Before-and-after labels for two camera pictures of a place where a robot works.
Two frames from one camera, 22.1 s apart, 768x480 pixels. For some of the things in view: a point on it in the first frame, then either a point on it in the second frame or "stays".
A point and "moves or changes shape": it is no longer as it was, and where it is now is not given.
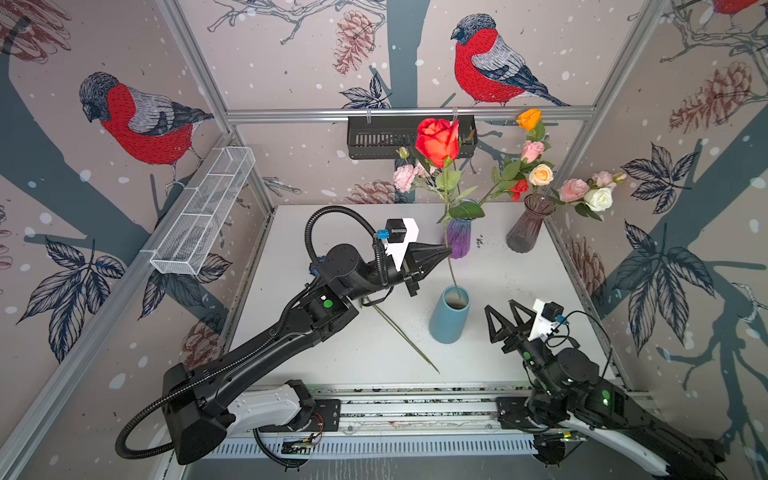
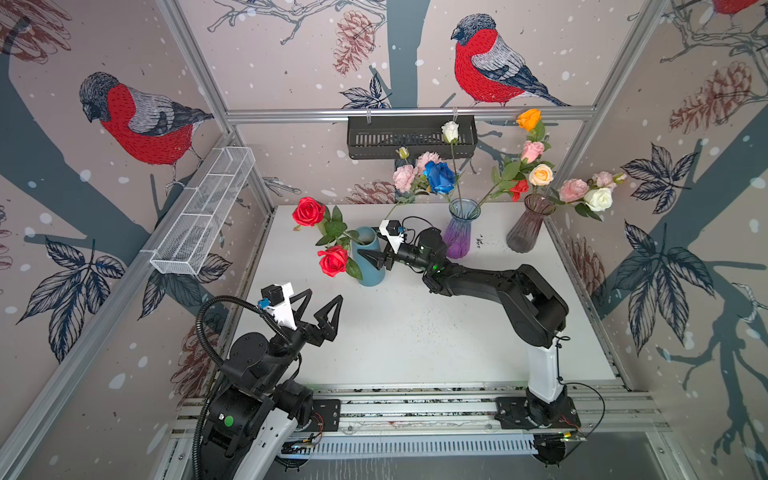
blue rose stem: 312,269 -> 440,179
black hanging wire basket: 380,137 stays
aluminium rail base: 398,421 stays
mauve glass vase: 523,234 stays
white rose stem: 598,199 stays
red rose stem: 437,143 -> 310,212
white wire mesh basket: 182,247 stays
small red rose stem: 370,301 moves or changes shape
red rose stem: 520,187 stays
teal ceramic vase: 449,314 -> 367,240
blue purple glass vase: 458,237 stays
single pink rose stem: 531,151 stays
